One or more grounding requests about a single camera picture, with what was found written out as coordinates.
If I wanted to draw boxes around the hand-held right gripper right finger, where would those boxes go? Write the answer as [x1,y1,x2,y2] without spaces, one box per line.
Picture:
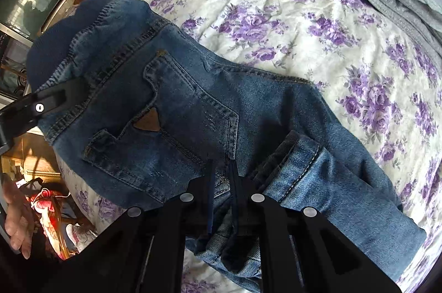
[228,160,403,293]

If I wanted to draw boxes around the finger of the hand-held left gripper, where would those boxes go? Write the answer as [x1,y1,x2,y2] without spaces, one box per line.
[0,79,87,148]

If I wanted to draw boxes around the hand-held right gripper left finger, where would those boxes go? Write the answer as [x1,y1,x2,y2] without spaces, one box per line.
[45,160,216,293]

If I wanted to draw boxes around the blue denim pants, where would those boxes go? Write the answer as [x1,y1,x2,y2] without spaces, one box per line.
[26,0,427,293]

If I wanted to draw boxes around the person's left hand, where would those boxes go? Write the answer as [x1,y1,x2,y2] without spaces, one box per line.
[0,172,36,260]

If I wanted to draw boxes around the red pink clothing pile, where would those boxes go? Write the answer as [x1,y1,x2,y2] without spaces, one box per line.
[29,179,97,261]

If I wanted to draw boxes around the framed glass panel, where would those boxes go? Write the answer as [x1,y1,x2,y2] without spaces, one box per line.
[0,0,70,38]

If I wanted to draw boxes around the purple floral bed sheet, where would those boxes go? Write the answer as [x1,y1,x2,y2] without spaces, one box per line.
[55,0,442,293]

